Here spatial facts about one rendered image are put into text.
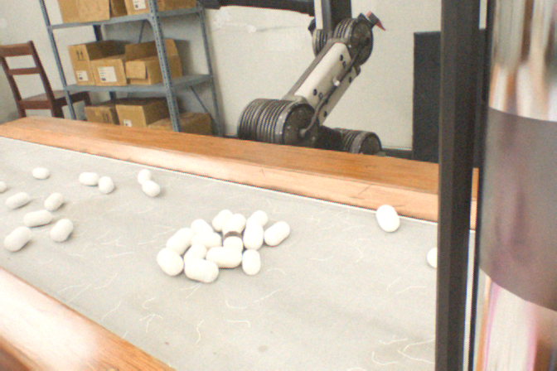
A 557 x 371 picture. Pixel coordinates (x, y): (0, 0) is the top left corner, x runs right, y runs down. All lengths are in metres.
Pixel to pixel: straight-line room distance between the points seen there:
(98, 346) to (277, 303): 0.14
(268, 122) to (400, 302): 0.54
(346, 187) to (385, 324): 0.23
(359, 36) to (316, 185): 0.55
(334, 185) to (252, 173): 0.13
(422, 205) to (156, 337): 0.31
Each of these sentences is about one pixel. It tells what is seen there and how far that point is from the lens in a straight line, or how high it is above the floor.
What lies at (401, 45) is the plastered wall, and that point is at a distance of 2.50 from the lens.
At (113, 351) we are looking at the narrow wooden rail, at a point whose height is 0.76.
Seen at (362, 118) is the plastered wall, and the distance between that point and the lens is 2.66.
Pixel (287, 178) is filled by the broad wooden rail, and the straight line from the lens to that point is 0.61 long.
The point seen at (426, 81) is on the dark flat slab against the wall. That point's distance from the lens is 2.46.
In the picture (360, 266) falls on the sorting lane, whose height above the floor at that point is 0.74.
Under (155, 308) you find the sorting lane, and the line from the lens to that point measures 0.43.
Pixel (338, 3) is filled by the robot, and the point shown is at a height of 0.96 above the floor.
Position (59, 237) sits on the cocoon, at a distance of 0.60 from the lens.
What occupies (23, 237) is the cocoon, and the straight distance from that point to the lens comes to 0.62.
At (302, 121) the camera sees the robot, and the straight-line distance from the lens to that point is 0.88.
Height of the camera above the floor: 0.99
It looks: 20 degrees down
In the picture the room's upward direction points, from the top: 7 degrees counter-clockwise
